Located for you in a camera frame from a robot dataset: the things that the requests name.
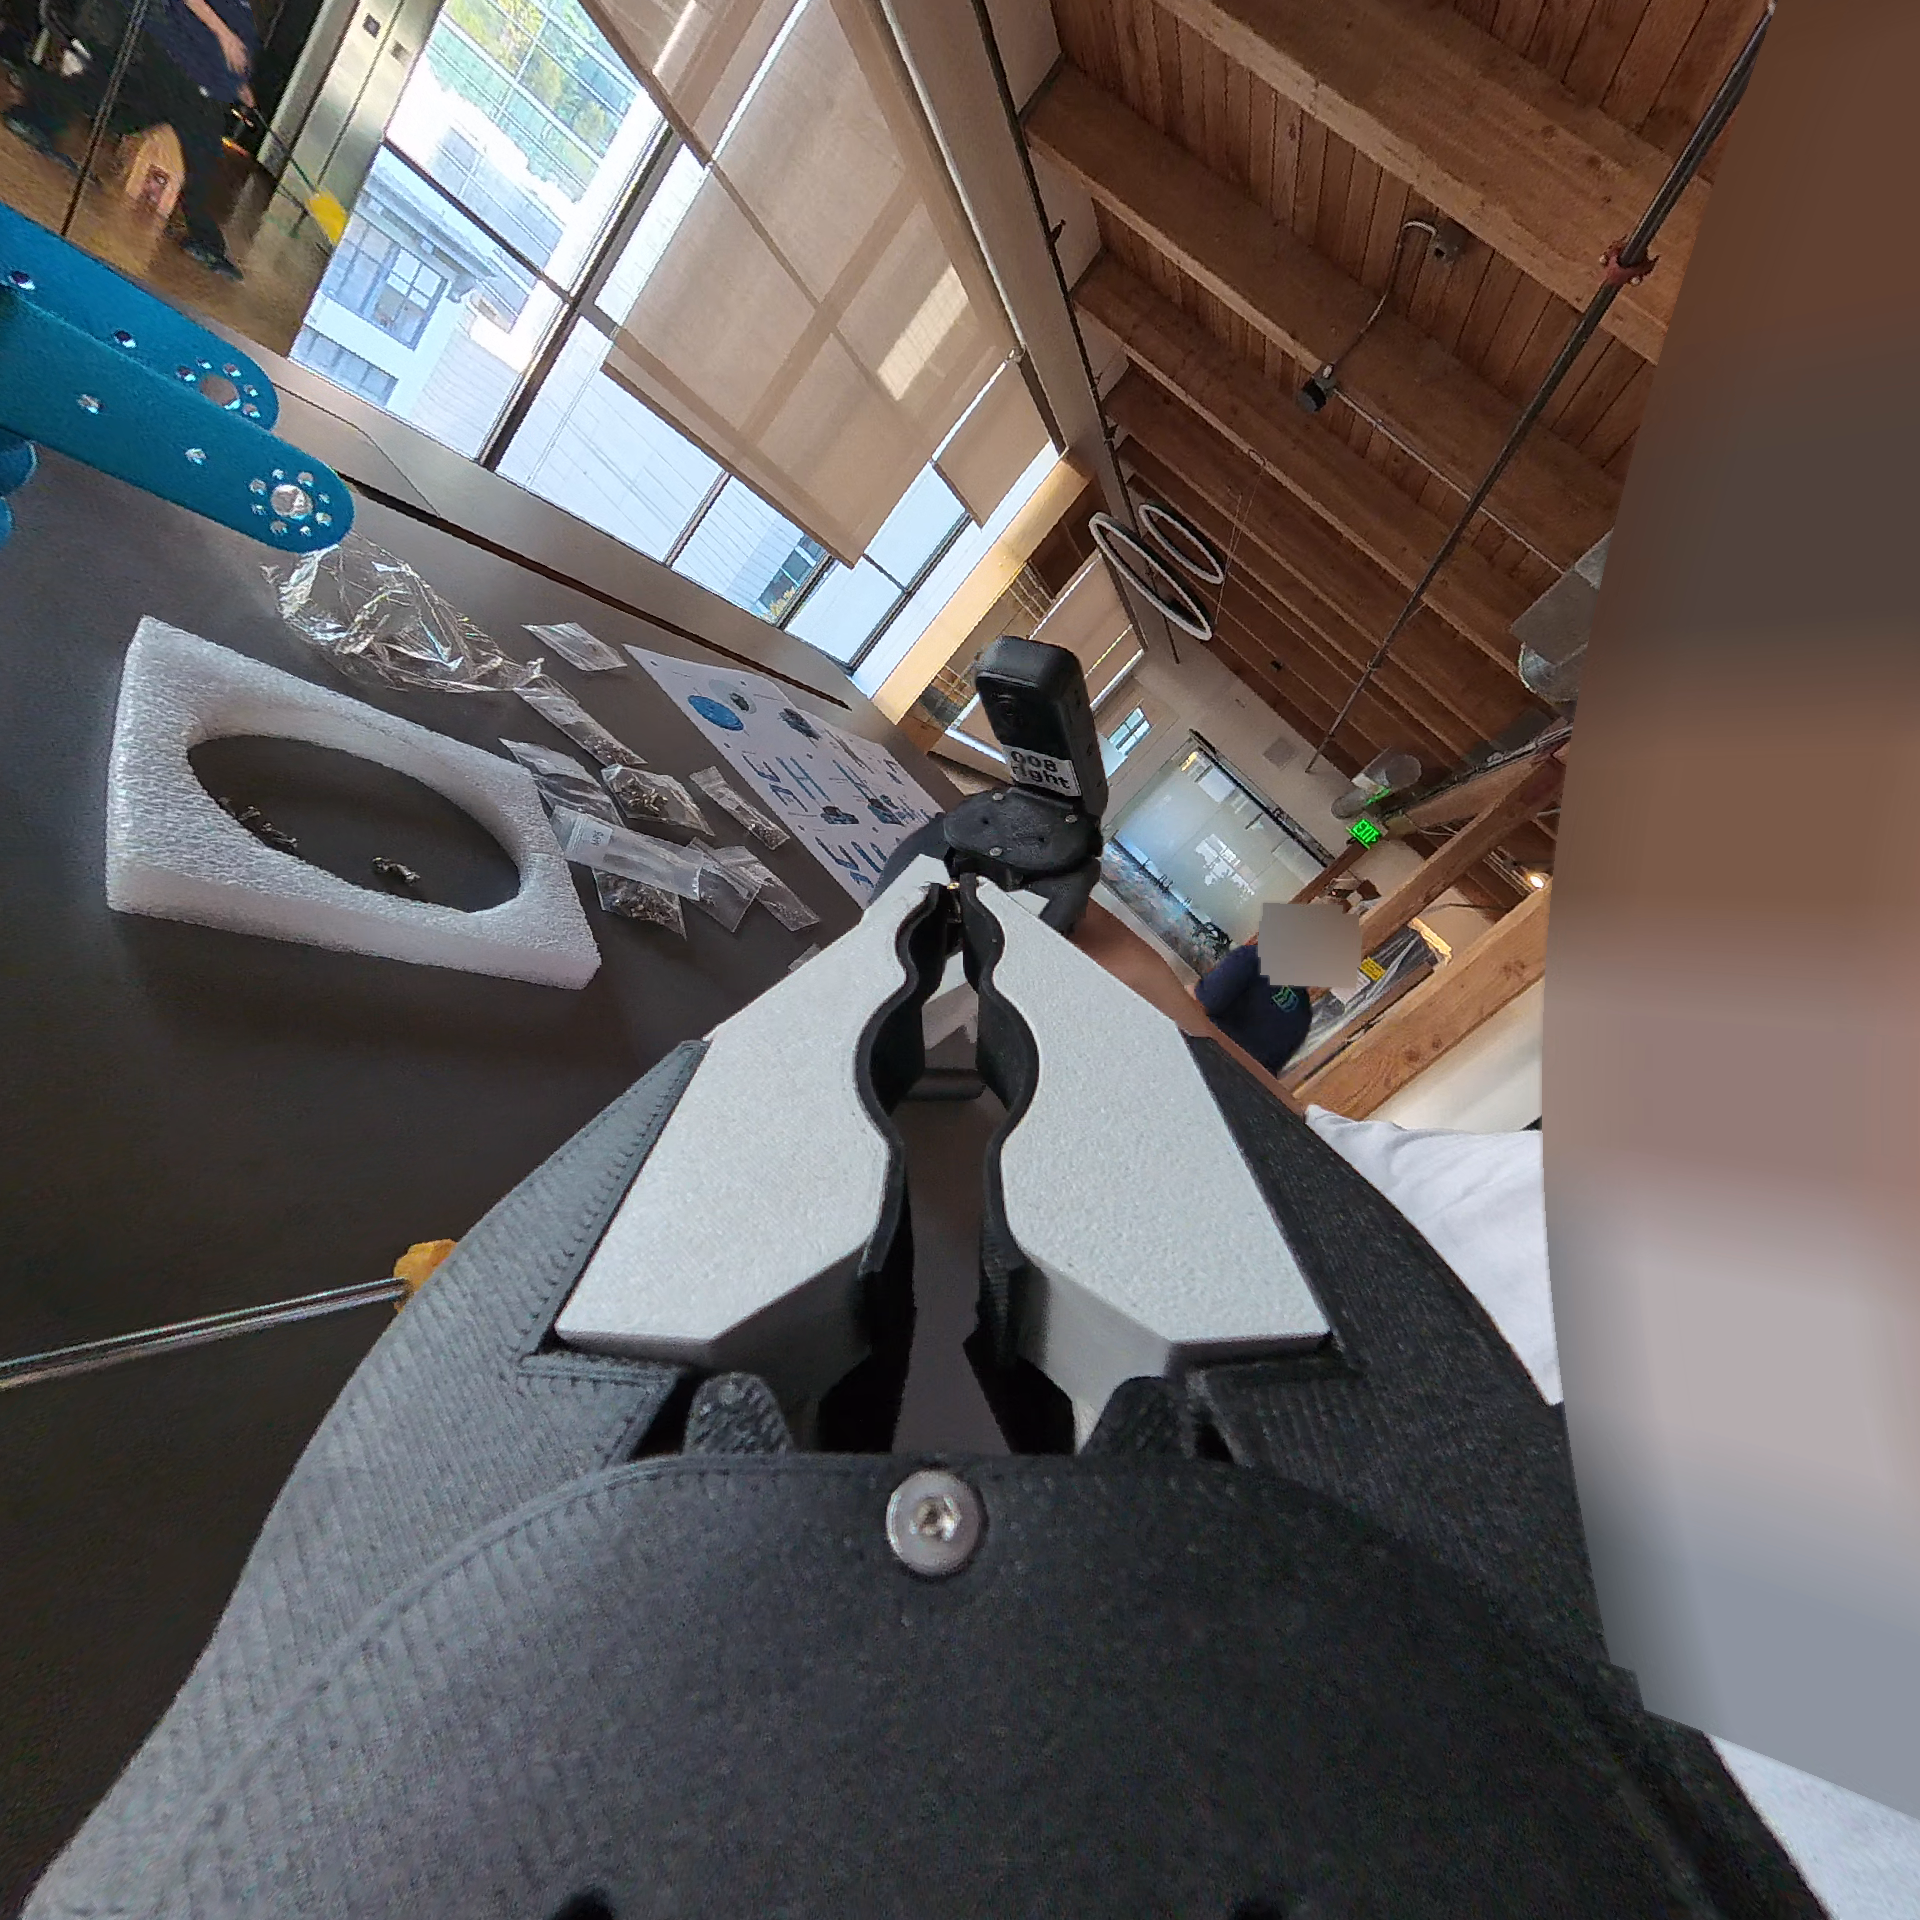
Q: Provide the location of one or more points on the person's white shirt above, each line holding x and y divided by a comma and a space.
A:
1441, 1201

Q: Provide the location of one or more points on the crumpled clear plastic bag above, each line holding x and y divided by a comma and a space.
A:
388, 624

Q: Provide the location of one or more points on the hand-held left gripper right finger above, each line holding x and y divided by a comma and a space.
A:
1139, 1201

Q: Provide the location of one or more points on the large beige roller blind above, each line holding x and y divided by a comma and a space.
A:
809, 299

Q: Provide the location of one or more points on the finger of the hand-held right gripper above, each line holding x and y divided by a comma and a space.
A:
948, 1034

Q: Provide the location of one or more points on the ceiling sprinkler pipe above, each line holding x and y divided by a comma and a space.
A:
1516, 417

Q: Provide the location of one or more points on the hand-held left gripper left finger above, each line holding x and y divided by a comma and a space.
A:
721, 1186

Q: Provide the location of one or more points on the small beige roller blind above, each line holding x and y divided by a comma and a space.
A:
996, 442

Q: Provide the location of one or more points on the large window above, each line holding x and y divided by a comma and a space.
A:
434, 299

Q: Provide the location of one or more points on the dark desk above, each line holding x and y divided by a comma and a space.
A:
299, 1127

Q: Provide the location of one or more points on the white foam packing frame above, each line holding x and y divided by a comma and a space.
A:
166, 840

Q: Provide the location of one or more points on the printed instruction sheet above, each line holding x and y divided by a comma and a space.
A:
797, 763

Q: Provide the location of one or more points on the pile of small screw bags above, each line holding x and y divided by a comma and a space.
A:
644, 862

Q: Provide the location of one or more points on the small metal screw cluster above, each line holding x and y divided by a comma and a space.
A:
264, 827
396, 872

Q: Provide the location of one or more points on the silver air duct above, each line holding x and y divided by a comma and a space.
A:
1560, 630

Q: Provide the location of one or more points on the ceiling security camera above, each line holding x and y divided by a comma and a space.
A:
1315, 393

